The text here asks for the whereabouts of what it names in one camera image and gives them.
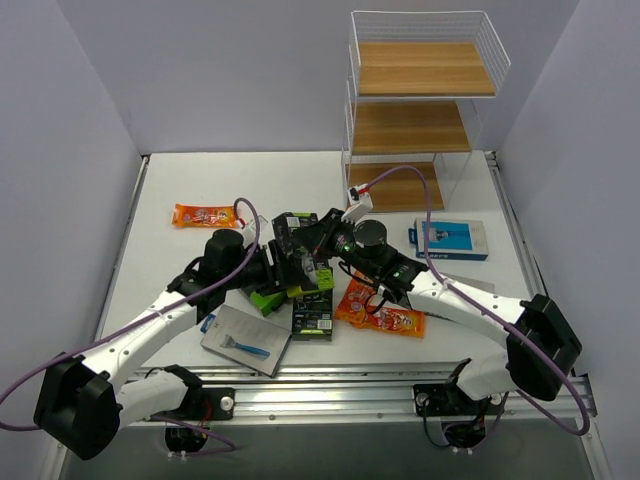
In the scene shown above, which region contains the blue white razor box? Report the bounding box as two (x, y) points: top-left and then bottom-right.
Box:
(408, 218), (489, 261)

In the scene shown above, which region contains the white wire wooden shelf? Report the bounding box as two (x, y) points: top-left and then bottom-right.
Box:
(341, 10), (511, 213)

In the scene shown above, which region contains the orange razor bag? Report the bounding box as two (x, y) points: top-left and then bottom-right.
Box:
(345, 307), (426, 339)
(334, 279), (375, 325)
(171, 204), (237, 228)

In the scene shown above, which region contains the tall green black razor box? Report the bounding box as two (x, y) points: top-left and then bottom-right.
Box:
(272, 212), (334, 298)

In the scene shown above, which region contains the small black green razor box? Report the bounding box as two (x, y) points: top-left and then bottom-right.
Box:
(291, 290), (333, 341)

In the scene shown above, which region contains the aluminium mounting rail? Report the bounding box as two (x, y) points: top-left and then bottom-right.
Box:
(114, 364), (596, 426)

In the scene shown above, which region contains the orange razor bag upper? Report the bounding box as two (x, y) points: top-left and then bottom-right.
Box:
(334, 279), (375, 325)

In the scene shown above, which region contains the orange razor bag lower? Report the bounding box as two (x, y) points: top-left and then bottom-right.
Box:
(345, 307), (426, 339)

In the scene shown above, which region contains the orange razor bag far left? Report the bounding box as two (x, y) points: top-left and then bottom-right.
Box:
(171, 204), (237, 228)

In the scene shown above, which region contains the grey box blue razor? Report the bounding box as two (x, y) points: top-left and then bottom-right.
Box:
(442, 273), (495, 293)
(200, 305), (291, 378)

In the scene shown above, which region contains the black green razor pack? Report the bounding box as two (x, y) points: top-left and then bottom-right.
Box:
(240, 287), (288, 317)

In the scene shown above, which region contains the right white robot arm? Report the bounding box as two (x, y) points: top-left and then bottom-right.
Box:
(293, 209), (582, 413)

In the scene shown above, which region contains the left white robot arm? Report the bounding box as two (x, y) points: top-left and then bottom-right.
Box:
(34, 230), (307, 460)

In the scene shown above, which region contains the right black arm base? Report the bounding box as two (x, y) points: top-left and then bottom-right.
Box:
(412, 383), (466, 417)

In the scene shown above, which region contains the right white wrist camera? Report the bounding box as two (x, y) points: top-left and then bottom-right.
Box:
(341, 184), (373, 224)

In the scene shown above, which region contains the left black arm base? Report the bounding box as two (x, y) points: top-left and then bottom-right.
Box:
(197, 387), (236, 422)

